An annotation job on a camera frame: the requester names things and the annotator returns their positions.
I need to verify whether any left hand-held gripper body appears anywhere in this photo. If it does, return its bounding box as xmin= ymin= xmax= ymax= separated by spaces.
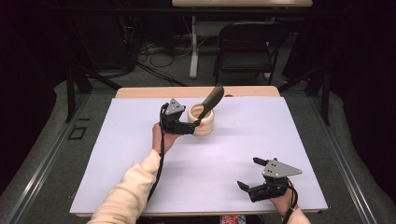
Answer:
xmin=160 ymin=98 xmax=187 ymax=135

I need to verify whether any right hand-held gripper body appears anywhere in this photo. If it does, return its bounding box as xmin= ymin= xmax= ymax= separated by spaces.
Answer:
xmin=247 ymin=158 xmax=304 ymax=203

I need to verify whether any cream ringed duck cup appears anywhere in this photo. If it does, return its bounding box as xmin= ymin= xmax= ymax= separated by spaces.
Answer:
xmin=186 ymin=103 xmax=216 ymax=137

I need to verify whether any person's right hand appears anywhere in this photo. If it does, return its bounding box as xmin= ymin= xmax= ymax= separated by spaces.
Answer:
xmin=268 ymin=186 xmax=300 ymax=217

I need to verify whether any person's left hand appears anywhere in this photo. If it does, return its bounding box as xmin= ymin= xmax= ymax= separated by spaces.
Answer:
xmin=151 ymin=121 xmax=183 ymax=155

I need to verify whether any wooden table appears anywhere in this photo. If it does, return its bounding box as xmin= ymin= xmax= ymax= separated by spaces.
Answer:
xmin=69 ymin=86 xmax=330 ymax=218

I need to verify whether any red patterned cloth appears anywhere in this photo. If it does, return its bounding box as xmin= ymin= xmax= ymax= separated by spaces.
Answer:
xmin=219 ymin=214 xmax=248 ymax=224

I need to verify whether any white table mat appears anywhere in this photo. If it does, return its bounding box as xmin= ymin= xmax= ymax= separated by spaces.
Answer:
xmin=69 ymin=96 xmax=329 ymax=215

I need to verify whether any white desk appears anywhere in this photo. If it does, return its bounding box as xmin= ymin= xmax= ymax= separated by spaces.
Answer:
xmin=171 ymin=0 xmax=314 ymax=80

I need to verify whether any black folding chair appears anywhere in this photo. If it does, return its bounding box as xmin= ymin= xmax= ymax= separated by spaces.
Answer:
xmin=213 ymin=21 xmax=289 ymax=87

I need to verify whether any black square floor plate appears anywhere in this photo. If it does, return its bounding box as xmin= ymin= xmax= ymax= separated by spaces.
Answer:
xmin=67 ymin=124 xmax=88 ymax=141

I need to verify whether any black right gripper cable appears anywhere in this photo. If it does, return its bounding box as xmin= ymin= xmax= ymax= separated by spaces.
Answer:
xmin=280 ymin=178 xmax=300 ymax=224

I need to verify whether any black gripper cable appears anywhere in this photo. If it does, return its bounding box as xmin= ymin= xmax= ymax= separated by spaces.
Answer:
xmin=146 ymin=104 xmax=167 ymax=203
xmin=280 ymin=178 xmax=300 ymax=224

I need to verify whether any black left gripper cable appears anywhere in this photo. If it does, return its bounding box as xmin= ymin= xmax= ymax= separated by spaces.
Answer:
xmin=146 ymin=104 xmax=167 ymax=203

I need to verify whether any black floor cable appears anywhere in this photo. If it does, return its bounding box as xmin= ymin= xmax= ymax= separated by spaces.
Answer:
xmin=134 ymin=43 xmax=190 ymax=88

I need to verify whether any aluminium floor rail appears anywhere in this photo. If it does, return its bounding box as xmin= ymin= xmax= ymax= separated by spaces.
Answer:
xmin=0 ymin=92 xmax=92 ymax=224
xmin=307 ymin=96 xmax=379 ymax=224

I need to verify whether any black metal frame stand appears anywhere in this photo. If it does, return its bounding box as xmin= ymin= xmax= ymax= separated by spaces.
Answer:
xmin=64 ymin=15 xmax=123 ymax=124
xmin=277 ymin=62 xmax=332 ymax=127

